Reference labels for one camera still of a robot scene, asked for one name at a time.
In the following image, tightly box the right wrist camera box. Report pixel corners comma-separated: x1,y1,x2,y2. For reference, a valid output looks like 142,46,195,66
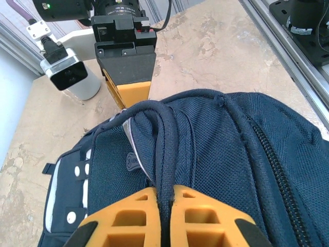
25,20,88,91

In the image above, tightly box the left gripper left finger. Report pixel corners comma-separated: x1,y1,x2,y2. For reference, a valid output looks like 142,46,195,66
64,187,162,247

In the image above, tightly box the aluminium rail frame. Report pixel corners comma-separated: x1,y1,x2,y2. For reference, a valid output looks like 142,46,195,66
239,0,329,118

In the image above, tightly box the grey cup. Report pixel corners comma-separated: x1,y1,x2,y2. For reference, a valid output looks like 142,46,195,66
68,61,101,101

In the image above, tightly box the thin black gripper wire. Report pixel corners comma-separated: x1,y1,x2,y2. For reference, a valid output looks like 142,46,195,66
149,0,173,33

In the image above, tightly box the navy blue backpack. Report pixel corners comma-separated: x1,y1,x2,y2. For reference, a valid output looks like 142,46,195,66
37,89,329,247

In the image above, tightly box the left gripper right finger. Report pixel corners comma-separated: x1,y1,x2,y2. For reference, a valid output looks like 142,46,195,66
169,184,273,247

